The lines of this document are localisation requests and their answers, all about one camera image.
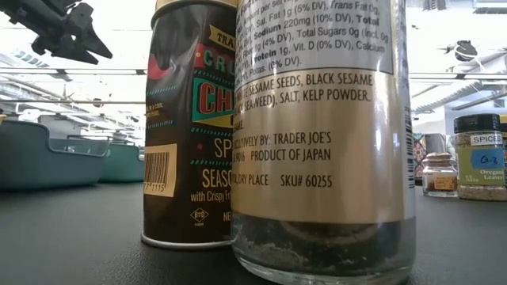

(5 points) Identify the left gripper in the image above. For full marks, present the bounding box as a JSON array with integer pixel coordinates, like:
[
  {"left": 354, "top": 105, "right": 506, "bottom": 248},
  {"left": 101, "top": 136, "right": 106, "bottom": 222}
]
[{"left": 0, "top": 0, "right": 114, "bottom": 67}]

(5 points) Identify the yellow-lidded chili seasoning tin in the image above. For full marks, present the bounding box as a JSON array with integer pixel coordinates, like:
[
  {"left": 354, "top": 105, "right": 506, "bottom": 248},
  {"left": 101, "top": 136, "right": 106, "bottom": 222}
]
[
  {"left": 140, "top": 0, "right": 238, "bottom": 250},
  {"left": 499, "top": 113, "right": 507, "bottom": 187}
]

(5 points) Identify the glass sesame seasoning jar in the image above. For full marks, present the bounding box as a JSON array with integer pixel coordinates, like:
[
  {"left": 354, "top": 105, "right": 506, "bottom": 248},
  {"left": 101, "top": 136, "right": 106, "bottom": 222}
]
[{"left": 231, "top": 0, "right": 417, "bottom": 285}]

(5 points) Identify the small cork-topped saffron jar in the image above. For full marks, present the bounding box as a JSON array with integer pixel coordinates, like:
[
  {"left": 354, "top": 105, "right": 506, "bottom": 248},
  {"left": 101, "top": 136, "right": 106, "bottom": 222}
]
[{"left": 421, "top": 152, "right": 459, "bottom": 198}]

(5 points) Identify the oregano jar black lid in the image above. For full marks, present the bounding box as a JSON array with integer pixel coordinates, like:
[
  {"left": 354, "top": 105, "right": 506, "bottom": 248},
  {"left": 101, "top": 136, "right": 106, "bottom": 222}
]
[{"left": 453, "top": 113, "right": 507, "bottom": 202}]

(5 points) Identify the grey overhead crossbar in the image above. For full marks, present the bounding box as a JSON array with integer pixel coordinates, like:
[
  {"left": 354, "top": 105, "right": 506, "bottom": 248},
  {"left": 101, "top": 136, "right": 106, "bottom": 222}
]
[{"left": 0, "top": 66, "right": 507, "bottom": 80}]

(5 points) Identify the thin overhead crossbar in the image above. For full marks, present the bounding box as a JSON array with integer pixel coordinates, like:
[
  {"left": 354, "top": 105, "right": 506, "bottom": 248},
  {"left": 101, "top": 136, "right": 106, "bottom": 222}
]
[{"left": 0, "top": 98, "right": 147, "bottom": 105}]

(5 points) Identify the white curved object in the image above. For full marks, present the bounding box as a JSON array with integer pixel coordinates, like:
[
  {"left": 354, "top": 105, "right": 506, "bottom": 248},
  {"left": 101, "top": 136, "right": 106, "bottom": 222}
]
[{"left": 17, "top": 108, "right": 42, "bottom": 123}]

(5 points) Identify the blue plastic bin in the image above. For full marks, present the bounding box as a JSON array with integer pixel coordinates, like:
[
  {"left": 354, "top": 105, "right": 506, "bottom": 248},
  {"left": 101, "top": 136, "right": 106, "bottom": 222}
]
[{"left": 0, "top": 120, "right": 112, "bottom": 191}]

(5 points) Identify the green plastic bin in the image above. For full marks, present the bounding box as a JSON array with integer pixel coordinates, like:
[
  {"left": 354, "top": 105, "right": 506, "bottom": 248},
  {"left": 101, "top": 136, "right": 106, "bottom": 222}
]
[{"left": 67, "top": 134, "right": 146, "bottom": 184}]

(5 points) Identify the colourful patterned panel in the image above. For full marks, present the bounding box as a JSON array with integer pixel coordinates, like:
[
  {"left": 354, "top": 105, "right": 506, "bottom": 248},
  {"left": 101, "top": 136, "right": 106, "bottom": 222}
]
[{"left": 411, "top": 132, "right": 428, "bottom": 180}]

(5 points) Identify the black hanging ceiling lamp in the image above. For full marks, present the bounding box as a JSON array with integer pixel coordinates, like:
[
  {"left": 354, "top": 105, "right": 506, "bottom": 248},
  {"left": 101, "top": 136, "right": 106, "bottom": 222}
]
[{"left": 453, "top": 39, "right": 479, "bottom": 63}]

